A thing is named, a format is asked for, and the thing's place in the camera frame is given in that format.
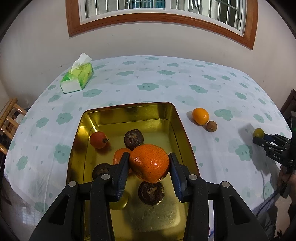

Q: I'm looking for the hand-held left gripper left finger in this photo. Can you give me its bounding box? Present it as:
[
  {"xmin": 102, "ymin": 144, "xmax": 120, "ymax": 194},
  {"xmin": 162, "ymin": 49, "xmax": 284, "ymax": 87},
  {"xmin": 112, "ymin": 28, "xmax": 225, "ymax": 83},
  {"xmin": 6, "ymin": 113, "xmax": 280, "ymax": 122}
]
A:
[{"xmin": 29, "ymin": 152, "xmax": 130, "ymax": 241}]

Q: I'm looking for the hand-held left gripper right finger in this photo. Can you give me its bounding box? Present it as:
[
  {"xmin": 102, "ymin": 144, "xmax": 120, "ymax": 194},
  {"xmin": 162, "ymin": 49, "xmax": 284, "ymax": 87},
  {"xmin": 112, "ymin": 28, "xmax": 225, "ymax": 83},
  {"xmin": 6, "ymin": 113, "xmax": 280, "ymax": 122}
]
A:
[{"xmin": 168, "ymin": 152, "xmax": 270, "ymax": 241}]

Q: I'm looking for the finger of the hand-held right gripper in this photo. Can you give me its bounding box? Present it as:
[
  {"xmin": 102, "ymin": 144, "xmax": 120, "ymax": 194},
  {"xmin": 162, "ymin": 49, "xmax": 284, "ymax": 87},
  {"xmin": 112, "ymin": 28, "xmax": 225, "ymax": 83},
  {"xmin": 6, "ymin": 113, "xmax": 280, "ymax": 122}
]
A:
[
  {"xmin": 253, "ymin": 137, "xmax": 288, "ymax": 166},
  {"xmin": 264, "ymin": 134, "xmax": 291, "ymax": 152}
]

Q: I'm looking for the large deep orange tangerine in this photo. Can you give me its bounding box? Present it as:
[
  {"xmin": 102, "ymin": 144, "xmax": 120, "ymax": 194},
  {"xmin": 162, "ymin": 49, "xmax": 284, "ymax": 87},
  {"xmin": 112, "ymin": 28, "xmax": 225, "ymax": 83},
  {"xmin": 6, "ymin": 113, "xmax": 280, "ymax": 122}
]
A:
[{"xmin": 129, "ymin": 144, "xmax": 170, "ymax": 183}]

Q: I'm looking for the large dark brown round fruit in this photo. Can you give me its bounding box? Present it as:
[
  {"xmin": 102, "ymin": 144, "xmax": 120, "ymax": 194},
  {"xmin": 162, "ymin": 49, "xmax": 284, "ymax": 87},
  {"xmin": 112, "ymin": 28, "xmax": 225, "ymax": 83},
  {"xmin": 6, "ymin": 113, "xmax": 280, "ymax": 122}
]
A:
[{"xmin": 138, "ymin": 181, "xmax": 165, "ymax": 206}]

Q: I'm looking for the red tomato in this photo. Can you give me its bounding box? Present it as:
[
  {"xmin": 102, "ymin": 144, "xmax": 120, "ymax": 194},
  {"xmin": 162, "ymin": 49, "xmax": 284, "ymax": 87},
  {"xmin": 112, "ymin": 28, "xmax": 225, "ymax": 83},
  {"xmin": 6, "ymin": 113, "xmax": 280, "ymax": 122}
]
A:
[{"xmin": 90, "ymin": 131, "xmax": 110, "ymax": 149}]

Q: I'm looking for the red and gold tin box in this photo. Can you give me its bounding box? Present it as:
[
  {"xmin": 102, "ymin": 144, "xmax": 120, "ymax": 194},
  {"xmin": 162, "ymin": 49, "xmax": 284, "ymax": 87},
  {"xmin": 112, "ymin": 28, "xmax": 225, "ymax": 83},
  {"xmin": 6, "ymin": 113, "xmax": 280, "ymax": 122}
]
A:
[{"xmin": 66, "ymin": 102, "xmax": 211, "ymax": 241}]

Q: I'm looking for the person's right hand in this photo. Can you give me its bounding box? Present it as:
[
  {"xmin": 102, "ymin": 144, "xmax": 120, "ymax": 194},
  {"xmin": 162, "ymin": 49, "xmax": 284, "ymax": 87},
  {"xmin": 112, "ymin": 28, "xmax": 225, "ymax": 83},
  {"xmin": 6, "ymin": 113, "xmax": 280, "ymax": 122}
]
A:
[{"xmin": 278, "ymin": 166, "xmax": 296, "ymax": 197}]

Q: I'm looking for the dark wooden furniture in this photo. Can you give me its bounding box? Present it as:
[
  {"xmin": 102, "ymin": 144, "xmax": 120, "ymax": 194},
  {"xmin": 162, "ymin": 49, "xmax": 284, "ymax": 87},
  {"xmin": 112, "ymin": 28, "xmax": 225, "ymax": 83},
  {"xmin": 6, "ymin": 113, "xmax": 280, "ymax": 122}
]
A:
[{"xmin": 281, "ymin": 89, "xmax": 296, "ymax": 116}]

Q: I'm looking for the yellowish orange tangerine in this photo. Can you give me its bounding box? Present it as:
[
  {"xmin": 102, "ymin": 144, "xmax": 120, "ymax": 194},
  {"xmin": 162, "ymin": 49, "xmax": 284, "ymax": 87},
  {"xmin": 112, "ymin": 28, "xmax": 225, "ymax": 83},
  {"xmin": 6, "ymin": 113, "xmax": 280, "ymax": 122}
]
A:
[{"xmin": 192, "ymin": 108, "xmax": 210, "ymax": 125}]

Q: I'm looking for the green tissue pack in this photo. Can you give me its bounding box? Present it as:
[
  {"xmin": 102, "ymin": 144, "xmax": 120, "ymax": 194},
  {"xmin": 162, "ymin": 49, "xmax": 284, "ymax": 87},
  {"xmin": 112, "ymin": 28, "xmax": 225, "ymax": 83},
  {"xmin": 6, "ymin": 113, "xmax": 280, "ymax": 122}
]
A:
[{"xmin": 60, "ymin": 52, "xmax": 94, "ymax": 94}]

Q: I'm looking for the wooden chair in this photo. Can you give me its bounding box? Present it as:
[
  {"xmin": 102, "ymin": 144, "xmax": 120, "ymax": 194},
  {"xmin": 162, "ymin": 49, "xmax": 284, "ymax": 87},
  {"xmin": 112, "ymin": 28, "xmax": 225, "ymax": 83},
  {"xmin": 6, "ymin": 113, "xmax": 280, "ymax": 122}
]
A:
[{"xmin": 0, "ymin": 97, "xmax": 27, "ymax": 154}]

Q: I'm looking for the wood framed window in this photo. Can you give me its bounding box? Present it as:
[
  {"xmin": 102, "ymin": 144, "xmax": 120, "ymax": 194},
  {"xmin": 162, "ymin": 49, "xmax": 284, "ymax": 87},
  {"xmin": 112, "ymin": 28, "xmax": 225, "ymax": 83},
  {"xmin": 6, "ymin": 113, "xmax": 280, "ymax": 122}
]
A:
[{"xmin": 65, "ymin": 0, "xmax": 258, "ymax": 50}]

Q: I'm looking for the thin cable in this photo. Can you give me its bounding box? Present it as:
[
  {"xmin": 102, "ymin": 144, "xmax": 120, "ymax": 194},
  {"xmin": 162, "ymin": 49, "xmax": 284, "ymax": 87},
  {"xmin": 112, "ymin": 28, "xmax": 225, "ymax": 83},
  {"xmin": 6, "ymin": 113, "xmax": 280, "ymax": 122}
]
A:
[{"xmin": 255, "ymin": 169, "xmax": 289, "ymax": 217}]

